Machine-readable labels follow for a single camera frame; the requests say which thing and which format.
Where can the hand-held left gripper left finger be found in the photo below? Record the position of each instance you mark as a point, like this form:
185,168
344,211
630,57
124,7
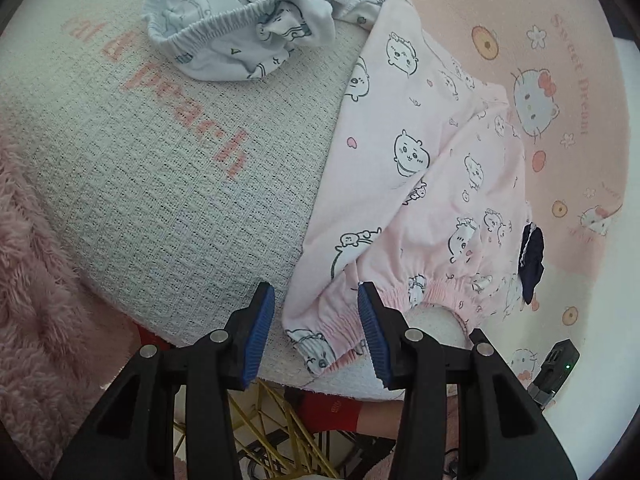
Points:
256,340

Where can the navy blue cloth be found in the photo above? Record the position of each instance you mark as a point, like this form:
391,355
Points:
531,265

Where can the pink cartoon print pants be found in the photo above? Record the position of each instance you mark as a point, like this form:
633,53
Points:
400,200

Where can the white cartoon print garment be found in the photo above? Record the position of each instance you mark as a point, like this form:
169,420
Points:
210,20

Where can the red sock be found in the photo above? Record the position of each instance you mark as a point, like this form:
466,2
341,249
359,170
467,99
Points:
327,412

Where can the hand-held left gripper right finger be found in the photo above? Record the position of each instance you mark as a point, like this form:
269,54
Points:
372,340

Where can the pink and white printed blanket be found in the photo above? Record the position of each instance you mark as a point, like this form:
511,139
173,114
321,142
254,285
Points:
150,160

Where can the person's leg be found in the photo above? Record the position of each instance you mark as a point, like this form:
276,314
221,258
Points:
380,417

